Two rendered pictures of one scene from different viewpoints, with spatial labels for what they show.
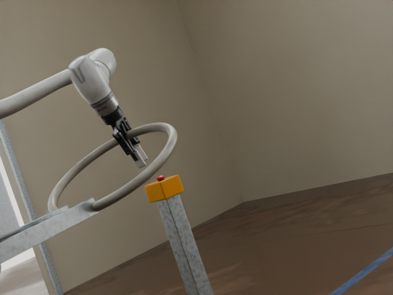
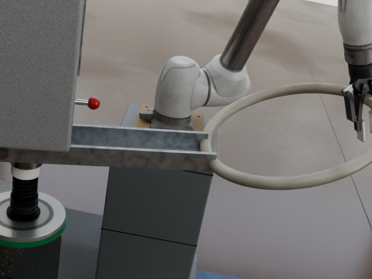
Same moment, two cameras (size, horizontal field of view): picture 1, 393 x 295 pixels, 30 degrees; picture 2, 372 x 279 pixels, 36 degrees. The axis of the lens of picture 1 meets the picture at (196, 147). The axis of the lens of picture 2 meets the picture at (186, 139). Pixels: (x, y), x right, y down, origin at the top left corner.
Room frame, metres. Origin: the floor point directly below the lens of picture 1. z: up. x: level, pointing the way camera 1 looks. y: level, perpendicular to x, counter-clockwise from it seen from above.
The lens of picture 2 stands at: (1.25, -0.45, 1.81)
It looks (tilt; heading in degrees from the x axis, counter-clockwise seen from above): 26 degrees down; 44
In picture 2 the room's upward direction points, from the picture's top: 11 degrees clockwise
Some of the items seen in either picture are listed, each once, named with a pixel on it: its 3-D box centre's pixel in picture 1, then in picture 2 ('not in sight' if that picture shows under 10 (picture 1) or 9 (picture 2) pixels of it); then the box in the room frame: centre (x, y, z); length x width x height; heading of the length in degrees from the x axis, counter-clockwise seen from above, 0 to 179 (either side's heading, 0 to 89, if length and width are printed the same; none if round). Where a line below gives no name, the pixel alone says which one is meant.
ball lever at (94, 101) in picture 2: not in sight; (84, 102); (2.00, 0.63, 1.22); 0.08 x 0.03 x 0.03; 148
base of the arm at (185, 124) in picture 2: not in sight; (166, 115); (2.70, 1.06, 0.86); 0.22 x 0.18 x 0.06; 145
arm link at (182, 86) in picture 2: not in sight; (179, 84); (2.72, 1.04, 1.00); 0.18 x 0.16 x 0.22; 165
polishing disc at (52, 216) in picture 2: not in sight; (23, 214); (1.85, 0.64, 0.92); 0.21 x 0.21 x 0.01
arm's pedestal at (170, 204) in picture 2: not in sight; (154, 210); (2.71, 1.05, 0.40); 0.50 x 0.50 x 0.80; 45
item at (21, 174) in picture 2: not in sight; (26, 166); (1.85, 0.64, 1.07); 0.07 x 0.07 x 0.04
